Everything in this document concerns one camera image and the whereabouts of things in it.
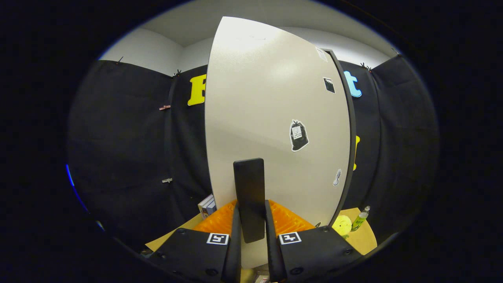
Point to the black cloth clip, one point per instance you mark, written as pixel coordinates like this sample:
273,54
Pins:
397,52
177,73
119,61
366,67

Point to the black backdrop cloth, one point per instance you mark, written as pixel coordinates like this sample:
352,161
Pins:
118,149

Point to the green plastic bottle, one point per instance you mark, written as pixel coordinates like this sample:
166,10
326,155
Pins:
359,221

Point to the grey shoe cabinet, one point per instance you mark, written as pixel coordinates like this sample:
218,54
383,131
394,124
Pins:
349,137

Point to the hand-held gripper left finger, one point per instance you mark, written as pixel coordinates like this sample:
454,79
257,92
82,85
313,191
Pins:
188,251

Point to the pink cloth clip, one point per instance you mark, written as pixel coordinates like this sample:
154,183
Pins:
164,107

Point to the yellow spine book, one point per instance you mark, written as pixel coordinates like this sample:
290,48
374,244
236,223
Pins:
203,209

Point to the yellow pineapple plush toy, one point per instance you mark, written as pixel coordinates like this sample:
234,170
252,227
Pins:
341,225

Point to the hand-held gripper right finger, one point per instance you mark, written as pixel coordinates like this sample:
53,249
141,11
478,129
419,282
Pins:
314,251

